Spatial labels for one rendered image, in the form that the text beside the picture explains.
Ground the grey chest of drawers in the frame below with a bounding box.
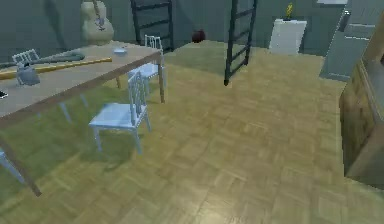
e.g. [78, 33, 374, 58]
[319, 0, 384, 82]

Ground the dark red ball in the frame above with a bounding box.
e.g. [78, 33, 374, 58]
[191, 29, 207, 44]

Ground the black ladder shelf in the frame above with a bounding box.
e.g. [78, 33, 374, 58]
[130, 0, 175, 53]
[223, 0, 259, 87]

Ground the white cabinet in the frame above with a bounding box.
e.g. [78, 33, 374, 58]
[268, 18, 308, 56]

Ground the beige guitar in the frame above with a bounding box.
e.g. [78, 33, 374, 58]
[80, 0, 115, 47]

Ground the brown wooden table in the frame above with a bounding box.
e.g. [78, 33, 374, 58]
[0, 40, 167, 198]

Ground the yellow baseball bat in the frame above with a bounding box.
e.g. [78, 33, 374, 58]
[0, 57, 113, 81]

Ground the yellow statuette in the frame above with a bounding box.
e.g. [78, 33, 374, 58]
[283, 2, 295, 22]

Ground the grey baseball bat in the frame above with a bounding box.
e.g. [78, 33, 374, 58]
[0, 50, 86, 70]

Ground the grey kettle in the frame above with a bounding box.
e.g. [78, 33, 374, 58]
[15, 61, 41, 87]

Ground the brown wooden cupboard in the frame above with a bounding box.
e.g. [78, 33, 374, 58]
[338, 11, 384, 191]

